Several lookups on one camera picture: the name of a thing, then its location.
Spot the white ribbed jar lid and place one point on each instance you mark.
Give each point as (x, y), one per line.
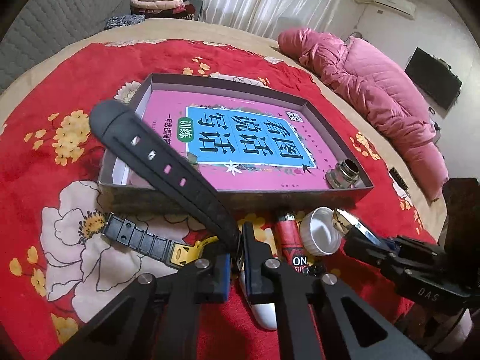
(318, 232)

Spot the blue patterned cloth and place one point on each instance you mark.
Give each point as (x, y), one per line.
(123, 21)

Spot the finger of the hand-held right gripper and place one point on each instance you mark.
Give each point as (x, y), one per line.
(378, 238)
(371, 251)

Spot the red lighter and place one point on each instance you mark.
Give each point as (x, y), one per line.
(290, 240)

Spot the pink quilted duvet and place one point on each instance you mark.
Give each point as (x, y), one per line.
(375, 90)

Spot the white air conditioner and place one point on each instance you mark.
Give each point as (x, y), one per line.
(393, 3)

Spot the black television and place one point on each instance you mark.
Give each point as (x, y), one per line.
(431, 78)

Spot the black and yellow wristwatch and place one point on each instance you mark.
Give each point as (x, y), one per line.
(168, 157)

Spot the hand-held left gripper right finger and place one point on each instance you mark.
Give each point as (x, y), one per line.
(255, 270)

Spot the white earbuds case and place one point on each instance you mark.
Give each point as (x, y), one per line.
(264, 315)

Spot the pink folded garment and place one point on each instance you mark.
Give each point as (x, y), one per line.
(157, 6)

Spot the red floral blanket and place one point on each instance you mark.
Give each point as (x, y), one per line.
(232, 63)

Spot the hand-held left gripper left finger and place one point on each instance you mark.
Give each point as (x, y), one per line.
(223, 277)

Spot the shallow grey cardboard box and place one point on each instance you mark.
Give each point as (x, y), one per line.
(262, 198)

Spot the pink and blue book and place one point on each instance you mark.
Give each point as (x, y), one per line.
(243, 135)

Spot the grey quilted headboard cover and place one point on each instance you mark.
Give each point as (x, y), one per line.
(56, 18)

